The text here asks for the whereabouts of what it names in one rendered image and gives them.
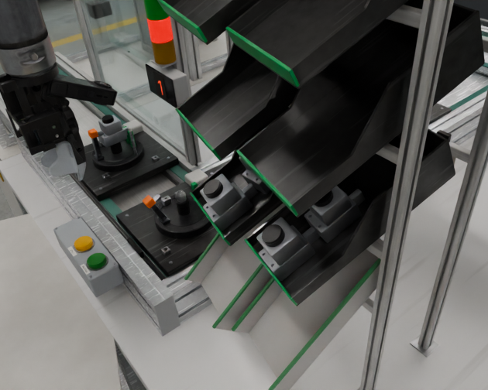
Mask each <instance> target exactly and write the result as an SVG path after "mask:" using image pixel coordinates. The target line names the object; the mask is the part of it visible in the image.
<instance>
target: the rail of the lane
mask: <svg viewBox="0 0 488 390"><path fill-rule="evenodd" d="M12 132H13V135H14V136H15V140H16V141H17V144H18V146H19V149H20V150H21V153H22V156H23V158H24V159H25V160H26V161H27V163H28V164H29V165H30V166H31V168H32V169H33V171H34V172H35V173H36V175H37V176H38V177H39V178H40V179H41V181H42V182H43V183H44V185H45V186H46V188H47V189H48V190H49V191H50V192H51V193H52V195H53V196H54V197H55V199H56V200H57V202H58V203H59V204H60V206H61V207H62V208H63V209H64V210H65V212H66V213H67V214H68V216H69V217H70V219H71V220H73V219H75V218H77V217H82V219H83V220H84V221H85V223H86V224H87V225H88V227H89V228H90V229H91V230H92V231H93V232H94V233H95V235H96V236H97V237H98V239H99V240H100V241H101V243H102V244H103V245H104V246H105V247H106V248H107V249H108V251H109V252H110V253H111V255H112V256H113V257H114V259H115V260H116V261H117V262H118V263H119V266H120V269H121V271H122V275H123V278H124V280H125V281H124V283H122V285H123V286H124V288H125V289H126V291H127V292H128V293H129V295H130V296H131V297H132V298H133V299H134V300H135V302H136V303H137V305H138V306H139V307H140V309H141V310H142V311H143V312H144V313H145V315H146V316H147V317H148V319H149V320H150V322H151V323H152V324H153V325H154V327H155V328H156V329H157V330H158V331H159V333H160V334H161V336H162V337H163V336H164V335H166V334H168V333H169V332H171V331H172V330H174V329H175V328H177V327H179V326H180V320H179V316H178V312H177V307H176V303H175V300H174V295H173V293H172V292H171V291H170V290H169V289H168V288H167V287H166V286H165V285H164V283H163V282H162V281H161V280H160V278H159V277H158V276H157V275H156V274H155V273H154V271H153V270H152V269H151V268H150V267H149V266H148V265H147V264H146V263H145V262H144V260H143V257H144V253H143V250H142V249H141V248H140V247H139V246H138V245H137V244H136V243H135V242H134V241H133V240H132V239H131V238H128V239H127V240H125V239H124V237H123V236H122V235H121V234H120V233H119V232H118V230H117V229H116V228H115V227H114V226H113V224H112V223H111V222H110V221H109V220H108V218H107V217H106V216H105V215H104V214H103V213H102V212H101V211H100V210H99V209H98V207H97V206H96V205H95V204H94V203H93V202H92V200H91V199H90V198H89V197H88V195H87V194H86V193H85V192H84V191H83V190H82V189H81V188H80V187H79V186H78V185H77V183H76V182H75V181H74V180H73V179H72V177H71V176H70V175H69V174H66V175H62V176H51V175H50V174H49V167H45V166H43V165H42V163H41V158H42V156H43V155H44V154H45V153H46V152H47V151H46V152H44V151H42V152H38V153H37V154H34V155H31V153H30V151H29V150H28V149H27V148H26V143H25V140H24V138H23V136H21V137H19V138H17V136H16V134H15V131H14V130H12Z"/></svg>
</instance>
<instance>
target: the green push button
mask: <svg viewBox="0 0 488 390"><path fill-rule="evenodd" d="M106 262H107V259H106V257H105V255H104V254H102V253H94V254H93V255H91V256H90V257H89V258H88V260H87V264H88V267H89V268H91V269H99V268H101V267H102V266H104V265H105V263H106Z"/></svg>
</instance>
